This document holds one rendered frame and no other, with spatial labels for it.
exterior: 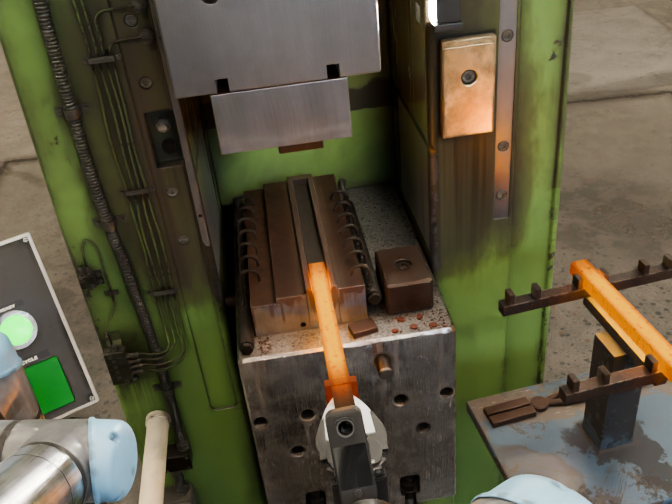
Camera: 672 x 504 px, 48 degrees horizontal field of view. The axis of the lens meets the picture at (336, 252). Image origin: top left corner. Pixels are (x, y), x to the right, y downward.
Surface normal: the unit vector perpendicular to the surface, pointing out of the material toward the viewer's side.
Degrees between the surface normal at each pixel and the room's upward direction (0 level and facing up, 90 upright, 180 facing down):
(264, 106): 90
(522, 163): 90
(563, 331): 0
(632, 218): 0
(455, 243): 90
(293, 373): 90
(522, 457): 0
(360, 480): 57
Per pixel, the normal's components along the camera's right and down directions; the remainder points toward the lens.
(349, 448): 0.01, 0.01
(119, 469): 0.99, -0.04
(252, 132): 0.13, 0.54
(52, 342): 0.42, -0.04
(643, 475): -0.09, -0.83
